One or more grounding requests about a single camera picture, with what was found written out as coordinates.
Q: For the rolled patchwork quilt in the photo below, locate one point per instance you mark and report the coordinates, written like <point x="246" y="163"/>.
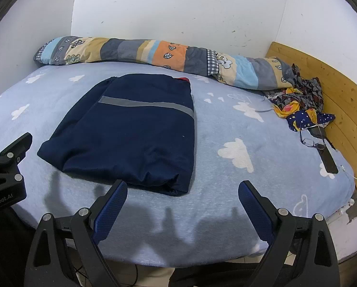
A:
<point x="136" y="50"/>

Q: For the wooden headboard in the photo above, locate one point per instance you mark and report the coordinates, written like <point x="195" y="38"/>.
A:
<point x="346" y="101"/>

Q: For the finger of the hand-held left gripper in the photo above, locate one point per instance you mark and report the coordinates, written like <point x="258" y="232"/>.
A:
<point x="18" y="148"/>

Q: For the eyeglasses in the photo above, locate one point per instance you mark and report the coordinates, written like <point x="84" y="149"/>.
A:
<point x="320" y="146"/>

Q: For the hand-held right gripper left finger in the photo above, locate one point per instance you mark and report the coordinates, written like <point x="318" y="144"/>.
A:
<point x="111" y="212"/>

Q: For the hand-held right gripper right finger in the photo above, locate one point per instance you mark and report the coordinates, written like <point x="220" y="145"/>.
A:
<point x="256" y="212"/>

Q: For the light blue cloud bed sheet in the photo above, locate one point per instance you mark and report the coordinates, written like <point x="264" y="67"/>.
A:
<point x="226" y="185"/>

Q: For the grey red patterned cloth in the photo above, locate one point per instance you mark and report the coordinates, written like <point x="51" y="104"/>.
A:
<point x="310" y="92"/>

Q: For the navy star print cloth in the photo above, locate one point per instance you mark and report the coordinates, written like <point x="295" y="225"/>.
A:
<point x="301" y="119"/>

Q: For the yellow cloth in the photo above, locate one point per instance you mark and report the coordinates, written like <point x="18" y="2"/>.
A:
<point x="286" y="109"/>

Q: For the navy work jacket red collar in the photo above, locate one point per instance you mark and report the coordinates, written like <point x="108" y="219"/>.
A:
<point x="130" y="134"/>

